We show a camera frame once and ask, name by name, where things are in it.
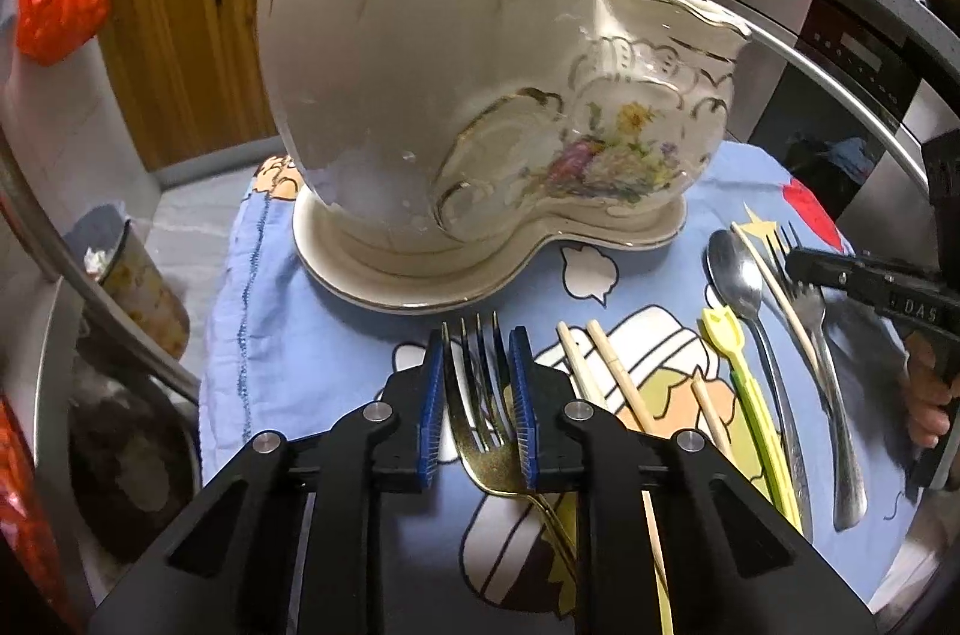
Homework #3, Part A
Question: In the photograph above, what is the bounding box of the red plastic packaging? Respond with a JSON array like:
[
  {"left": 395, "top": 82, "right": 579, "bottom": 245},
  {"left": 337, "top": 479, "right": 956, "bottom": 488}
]
[{"left": 0, "top": 391, "right": 80, "bottom": 635}]

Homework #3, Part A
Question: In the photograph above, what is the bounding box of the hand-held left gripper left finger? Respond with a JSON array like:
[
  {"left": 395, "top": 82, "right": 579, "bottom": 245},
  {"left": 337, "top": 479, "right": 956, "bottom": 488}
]
[{"left": 88, "top": 327, "right": 446, "bottom": 635}]

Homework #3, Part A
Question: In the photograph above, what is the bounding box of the yellow tulip-shaped stick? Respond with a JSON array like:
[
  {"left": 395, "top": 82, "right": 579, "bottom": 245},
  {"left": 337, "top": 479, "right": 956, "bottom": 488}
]
[{"left": 700, "top": 306, "right": 805, "bottom": 535}]

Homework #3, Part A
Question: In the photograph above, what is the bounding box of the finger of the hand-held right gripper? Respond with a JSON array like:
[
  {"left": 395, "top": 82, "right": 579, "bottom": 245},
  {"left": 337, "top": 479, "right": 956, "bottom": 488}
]
[{"left": 784, "top": 245, "right": 897, "bottom": 307}]

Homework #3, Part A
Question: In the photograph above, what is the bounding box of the blue cartoon printed cloth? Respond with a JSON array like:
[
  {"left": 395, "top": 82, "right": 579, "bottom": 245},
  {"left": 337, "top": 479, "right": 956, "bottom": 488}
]
[{"left": 199, "top": 143, "right": 923, "bottom": 635}]

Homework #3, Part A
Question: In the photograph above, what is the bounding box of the built-in oven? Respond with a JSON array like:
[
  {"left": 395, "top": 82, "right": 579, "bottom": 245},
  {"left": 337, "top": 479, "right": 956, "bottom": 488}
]
[{"left": 705, "top": 0, "right": 960, "bottom": 276}]

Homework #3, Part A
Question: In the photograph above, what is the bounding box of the metal pot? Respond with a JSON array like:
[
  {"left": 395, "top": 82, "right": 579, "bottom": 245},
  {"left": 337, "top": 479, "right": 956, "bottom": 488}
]
[{"left": 67, "top": 372, "right": 203, "bottom": 562}]

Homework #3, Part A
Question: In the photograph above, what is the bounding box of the white ceramic saucer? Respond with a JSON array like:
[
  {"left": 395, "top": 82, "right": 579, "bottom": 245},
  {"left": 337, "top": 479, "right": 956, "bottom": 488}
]
[{"left": 291, "top": 185, "right": 689, "bottom": 315}]

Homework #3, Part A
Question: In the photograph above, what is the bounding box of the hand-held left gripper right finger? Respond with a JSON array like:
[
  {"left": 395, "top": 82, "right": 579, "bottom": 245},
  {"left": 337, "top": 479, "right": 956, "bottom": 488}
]
[{"left": 508, "top": 326, "right": 878, "bottom": 635}]

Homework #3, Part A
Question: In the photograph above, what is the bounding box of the trash bin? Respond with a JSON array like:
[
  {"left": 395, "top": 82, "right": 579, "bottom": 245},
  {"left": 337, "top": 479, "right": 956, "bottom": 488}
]
[{"left": 64, "top": 203, "right": 190, "bottom": 360}]

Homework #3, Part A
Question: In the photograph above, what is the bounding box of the large white ceramic jar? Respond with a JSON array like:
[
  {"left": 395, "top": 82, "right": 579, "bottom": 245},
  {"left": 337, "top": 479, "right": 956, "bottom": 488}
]
[{"left": 257, "top": 0, "right": 599, "bottom": 240}]

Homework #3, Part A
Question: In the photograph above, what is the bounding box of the silver fork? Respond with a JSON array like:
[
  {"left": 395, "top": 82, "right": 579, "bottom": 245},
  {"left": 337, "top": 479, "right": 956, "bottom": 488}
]
[{"left": 776, "top": 221, "right": 869, "bottom": 531}]

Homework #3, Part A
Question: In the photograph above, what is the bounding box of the gold fork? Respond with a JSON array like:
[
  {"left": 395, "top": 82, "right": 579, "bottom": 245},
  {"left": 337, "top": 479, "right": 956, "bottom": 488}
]
[{"left": 441, "top": 311, "right": 580, "bottom": 587}]

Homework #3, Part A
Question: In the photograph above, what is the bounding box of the silver spoon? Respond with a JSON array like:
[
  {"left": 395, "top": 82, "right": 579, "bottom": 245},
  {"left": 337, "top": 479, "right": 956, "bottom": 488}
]
[{"left": 706, "top": 228, "right": 815, "bottom": 535}]

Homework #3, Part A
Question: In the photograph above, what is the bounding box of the person's right hand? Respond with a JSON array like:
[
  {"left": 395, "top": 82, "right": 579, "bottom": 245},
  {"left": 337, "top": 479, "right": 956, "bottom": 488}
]
[{"left": 906, "top": 339, "right": 958, "bottom": 450}]

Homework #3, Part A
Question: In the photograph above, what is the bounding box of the chrome curved rail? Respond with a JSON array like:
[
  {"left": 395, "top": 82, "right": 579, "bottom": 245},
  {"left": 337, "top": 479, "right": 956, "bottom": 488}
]
[{"left": 0, "top": 132, "right": 200, "bottom": 403}]

